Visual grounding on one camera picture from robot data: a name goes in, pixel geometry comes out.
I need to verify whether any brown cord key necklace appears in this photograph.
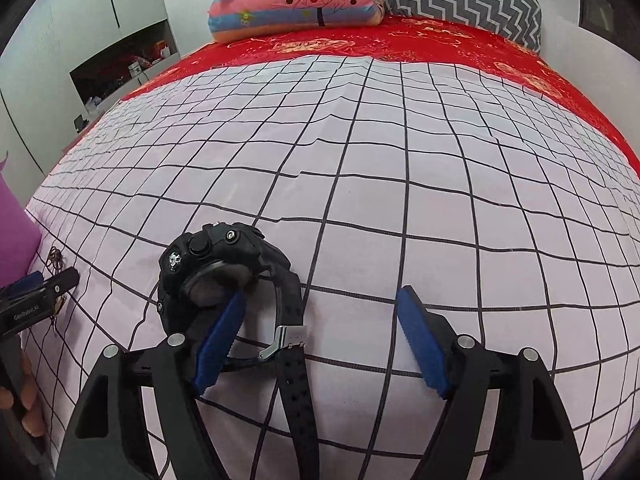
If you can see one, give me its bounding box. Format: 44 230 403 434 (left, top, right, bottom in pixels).
45 245 68 331

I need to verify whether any colourful striped pillow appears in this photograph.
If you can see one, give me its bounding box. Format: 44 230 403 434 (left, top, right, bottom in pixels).
207 0 384 44

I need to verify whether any black digital wristwatch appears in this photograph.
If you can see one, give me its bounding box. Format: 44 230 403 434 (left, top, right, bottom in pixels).
157 222 320 479

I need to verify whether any person's left hand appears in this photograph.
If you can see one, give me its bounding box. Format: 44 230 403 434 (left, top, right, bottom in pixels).
20 350 47 438

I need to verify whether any dark window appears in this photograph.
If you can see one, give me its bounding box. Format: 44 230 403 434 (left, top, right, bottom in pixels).
579 0 615 40

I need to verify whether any white wardrobe with niche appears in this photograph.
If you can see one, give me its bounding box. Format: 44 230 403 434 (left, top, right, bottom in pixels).
1 0 179 204

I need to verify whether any red patterned bed sheet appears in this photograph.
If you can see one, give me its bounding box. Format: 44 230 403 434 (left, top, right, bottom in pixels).
121 14 640 176

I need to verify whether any pink grid bed cover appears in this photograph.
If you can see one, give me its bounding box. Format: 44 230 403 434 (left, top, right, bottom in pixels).
23 56 639 479

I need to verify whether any purple plastic bin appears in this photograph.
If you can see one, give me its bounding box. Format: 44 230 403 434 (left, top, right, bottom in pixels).
0 177 41 287

